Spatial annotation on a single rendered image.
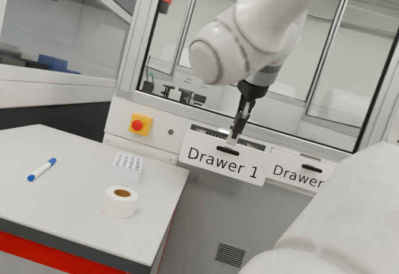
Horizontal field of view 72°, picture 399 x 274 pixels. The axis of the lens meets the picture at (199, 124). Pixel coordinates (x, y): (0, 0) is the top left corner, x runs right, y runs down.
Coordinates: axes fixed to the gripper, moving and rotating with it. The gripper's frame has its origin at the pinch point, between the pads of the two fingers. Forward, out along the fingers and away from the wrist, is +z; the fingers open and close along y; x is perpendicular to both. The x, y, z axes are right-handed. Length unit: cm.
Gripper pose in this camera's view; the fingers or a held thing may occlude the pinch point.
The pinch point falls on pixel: (234, 135)
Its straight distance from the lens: 80.3
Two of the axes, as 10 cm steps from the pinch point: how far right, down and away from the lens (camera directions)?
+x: -9.6, -2.8, 0.5
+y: 2.3, -6.4, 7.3
